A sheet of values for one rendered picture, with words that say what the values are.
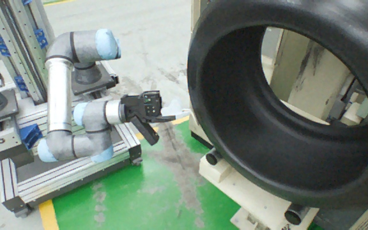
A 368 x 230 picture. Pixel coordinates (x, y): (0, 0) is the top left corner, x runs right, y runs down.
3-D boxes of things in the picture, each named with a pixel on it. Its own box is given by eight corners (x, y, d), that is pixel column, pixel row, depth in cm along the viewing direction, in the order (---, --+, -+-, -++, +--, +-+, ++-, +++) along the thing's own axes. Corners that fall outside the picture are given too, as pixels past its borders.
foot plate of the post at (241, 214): (253, 193, 175) (255, 190, 172) (291, 220, 161) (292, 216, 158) (229, 220, 161) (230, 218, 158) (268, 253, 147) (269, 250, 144)
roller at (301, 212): (342, 139, 86) (351, 150, 85) (330, 144, 89) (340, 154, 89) (291, 211, 67) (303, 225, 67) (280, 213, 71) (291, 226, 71)
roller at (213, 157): (267, 101, 100) (275, 110, 99) (260, 107, 104) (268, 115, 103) (208, 152, 82) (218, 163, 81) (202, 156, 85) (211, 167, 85)
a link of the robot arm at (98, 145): (82, 157, 89) (76, 126, 86) (115, 152, 91) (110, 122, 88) (78, 167, 82) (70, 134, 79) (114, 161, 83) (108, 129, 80)
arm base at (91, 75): (71, 74, 151) (66, 59, 145) (97, 67, 157) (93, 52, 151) (78, 87, 142) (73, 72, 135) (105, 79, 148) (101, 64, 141)
